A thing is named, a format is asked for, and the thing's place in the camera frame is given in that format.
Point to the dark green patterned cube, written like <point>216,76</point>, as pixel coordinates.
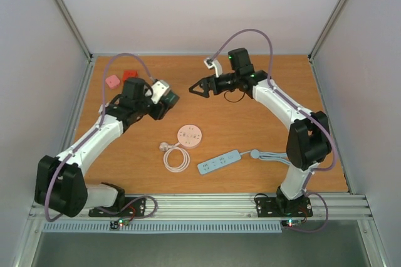
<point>169,100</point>

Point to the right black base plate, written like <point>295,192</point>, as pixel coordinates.
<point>267,206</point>

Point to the pink round socket hub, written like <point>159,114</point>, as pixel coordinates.
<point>189,136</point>

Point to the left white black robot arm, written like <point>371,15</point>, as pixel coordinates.
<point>60,180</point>

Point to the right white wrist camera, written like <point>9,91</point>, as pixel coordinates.
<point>214,65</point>

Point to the right small circuit board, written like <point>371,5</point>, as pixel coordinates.
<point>290,223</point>

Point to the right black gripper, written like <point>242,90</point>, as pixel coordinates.
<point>209,83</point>

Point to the blue slotted cable duct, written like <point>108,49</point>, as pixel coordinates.
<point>165,227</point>

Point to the pink cube plug adapter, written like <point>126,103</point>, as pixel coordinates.
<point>112,82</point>

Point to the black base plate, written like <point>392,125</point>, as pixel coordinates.
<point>126,208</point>
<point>267,206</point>

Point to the left small circuit board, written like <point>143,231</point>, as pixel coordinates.
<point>117,225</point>

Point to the small circuit board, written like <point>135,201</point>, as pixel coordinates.
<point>290,223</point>
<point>117,225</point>

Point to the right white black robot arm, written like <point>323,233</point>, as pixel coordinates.
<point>309,140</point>

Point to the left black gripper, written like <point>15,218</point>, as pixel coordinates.
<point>160,113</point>

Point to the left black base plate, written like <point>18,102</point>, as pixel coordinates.
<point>126,208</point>

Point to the light blue power strip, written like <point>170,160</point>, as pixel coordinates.
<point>219,162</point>

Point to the aluminium front rail frame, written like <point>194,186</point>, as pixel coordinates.
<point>339,206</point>

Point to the red cube plug adapter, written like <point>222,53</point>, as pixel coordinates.
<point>129,74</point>

